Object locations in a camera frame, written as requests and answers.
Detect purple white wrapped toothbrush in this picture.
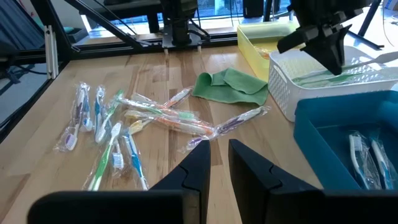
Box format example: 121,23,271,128
53,82,91,154
178,105,271,155

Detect blue plastic bin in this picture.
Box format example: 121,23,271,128
293,90,398,191

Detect yellow white wrapped toothbrush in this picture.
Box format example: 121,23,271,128
127,118,156,136

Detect orange white toothbrush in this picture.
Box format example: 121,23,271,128
124,109,217,138
254,45,271,60

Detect white perforated basket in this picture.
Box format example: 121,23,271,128
267,46,398,123

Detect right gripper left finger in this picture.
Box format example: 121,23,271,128
149,139,211,224

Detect green packaged toothbrush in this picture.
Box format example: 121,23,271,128
163,85,195,110

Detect green cloth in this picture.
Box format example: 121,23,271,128
192,67,270,106

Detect black table edge rail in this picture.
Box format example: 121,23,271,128
0,58,71,144

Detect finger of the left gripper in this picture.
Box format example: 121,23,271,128
325,24,352,74
303,32,338,75

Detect white rail bracket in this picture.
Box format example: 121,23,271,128
43,24,60,80

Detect yellow plastic bin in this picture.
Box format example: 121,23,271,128
236,22,301,82

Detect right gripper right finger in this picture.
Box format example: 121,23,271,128
229,139,324,224

